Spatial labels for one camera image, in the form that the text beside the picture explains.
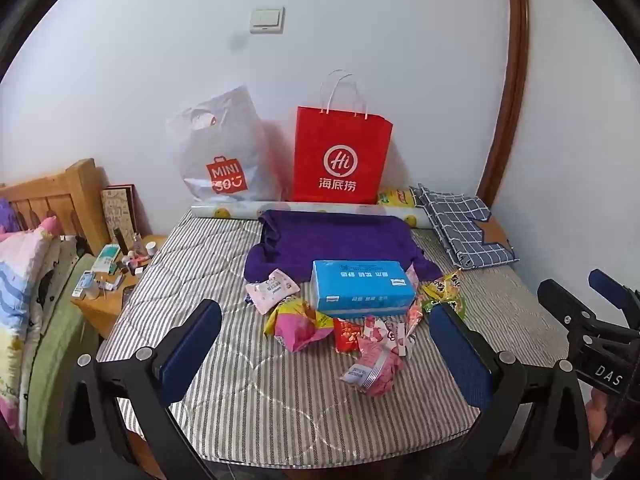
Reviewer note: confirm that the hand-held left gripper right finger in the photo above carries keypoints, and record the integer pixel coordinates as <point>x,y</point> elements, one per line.
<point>460,357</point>

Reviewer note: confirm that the white pink wipes packet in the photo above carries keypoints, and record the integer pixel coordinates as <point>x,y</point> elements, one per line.
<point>272,290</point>

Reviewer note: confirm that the green yellow snack packet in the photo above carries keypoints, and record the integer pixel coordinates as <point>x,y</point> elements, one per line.
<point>447,306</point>

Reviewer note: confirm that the yellow pink snack packet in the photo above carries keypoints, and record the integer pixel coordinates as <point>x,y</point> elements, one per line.
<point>300,327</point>

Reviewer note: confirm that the grey striped mattress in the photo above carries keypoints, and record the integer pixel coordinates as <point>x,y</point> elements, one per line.
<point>250,410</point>

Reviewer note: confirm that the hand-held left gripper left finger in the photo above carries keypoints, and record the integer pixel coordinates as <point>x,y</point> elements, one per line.
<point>192,347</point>

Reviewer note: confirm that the wooden headboard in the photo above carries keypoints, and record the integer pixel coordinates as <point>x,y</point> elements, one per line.
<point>75,190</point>

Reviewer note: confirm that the blue tissue pack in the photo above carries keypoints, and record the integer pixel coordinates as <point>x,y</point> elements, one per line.
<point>360,287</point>

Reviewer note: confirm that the white fruit print paper roll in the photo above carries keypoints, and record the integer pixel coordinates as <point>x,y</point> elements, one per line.
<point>220,210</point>

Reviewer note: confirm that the white wall light switch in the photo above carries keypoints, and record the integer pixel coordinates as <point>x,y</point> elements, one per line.
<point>267,20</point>

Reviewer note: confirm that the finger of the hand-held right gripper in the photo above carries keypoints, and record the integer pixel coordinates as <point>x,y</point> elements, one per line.
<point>565,305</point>
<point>615,290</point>

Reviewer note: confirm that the pink packet with white label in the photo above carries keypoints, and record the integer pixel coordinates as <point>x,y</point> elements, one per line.
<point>375,372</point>

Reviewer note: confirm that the white blue small box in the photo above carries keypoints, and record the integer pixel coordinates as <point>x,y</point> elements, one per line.
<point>86,285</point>

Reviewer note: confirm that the green white box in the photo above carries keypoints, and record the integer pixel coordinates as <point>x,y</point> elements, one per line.
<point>109,257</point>

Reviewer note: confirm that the pastel printed pillow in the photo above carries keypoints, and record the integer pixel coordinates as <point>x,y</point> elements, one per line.
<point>20,300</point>

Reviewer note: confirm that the purple towel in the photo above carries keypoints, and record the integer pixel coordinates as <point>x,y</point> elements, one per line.
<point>325,240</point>

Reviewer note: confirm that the orange stick snack packet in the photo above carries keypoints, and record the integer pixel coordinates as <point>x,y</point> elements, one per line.
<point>413,310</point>

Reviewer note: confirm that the green blanket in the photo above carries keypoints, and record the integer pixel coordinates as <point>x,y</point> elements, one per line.
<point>55,360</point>

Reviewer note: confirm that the purple plush toy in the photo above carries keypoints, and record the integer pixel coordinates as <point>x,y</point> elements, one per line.
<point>7,215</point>

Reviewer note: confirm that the person's right hand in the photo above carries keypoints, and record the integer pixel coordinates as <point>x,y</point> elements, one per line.
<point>602,425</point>

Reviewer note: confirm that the yellow green drink packet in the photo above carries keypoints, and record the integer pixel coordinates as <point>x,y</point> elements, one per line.
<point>397,196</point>

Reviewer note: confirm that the brown wooden door frame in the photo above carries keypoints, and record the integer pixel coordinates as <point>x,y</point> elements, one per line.
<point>515,85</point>

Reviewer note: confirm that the pink white strawberry snack packets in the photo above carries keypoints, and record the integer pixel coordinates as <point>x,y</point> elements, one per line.
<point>387,335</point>

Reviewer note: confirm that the white plastic shopping bag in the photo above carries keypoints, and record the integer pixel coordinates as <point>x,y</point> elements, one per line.
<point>225,150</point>

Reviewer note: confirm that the blue checked folded cloth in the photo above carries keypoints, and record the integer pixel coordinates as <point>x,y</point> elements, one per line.
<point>465,225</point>

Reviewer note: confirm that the wooden nightstand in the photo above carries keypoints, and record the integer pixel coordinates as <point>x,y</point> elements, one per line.
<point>105,310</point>

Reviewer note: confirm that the red snack packet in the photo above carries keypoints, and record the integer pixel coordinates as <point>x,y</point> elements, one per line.
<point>347,335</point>

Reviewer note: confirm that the yellow rice cracker packet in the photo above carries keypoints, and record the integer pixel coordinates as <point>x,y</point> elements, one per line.
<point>440,284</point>

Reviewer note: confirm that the red paper bag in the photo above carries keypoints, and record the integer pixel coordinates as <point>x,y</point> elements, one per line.
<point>340,155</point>

